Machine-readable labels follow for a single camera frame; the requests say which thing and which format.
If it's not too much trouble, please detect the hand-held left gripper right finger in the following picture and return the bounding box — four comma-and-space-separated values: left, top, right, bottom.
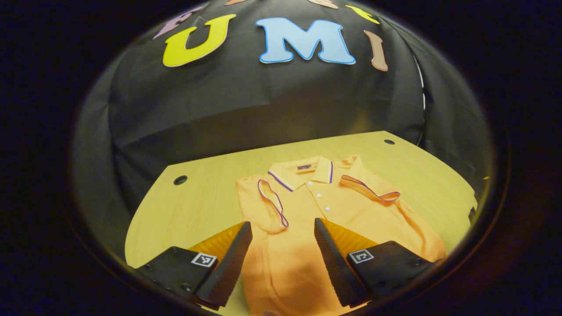
313, 217, 441, 309

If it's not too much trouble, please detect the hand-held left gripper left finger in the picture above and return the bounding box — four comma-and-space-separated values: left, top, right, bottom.
134, 221, 254, 311

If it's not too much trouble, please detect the orange T-shirt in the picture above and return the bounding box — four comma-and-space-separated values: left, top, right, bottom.
235, 154, 447, 316

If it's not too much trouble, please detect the black backdrop cloth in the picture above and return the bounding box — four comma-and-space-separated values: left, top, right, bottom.
72, 0, 494, 240

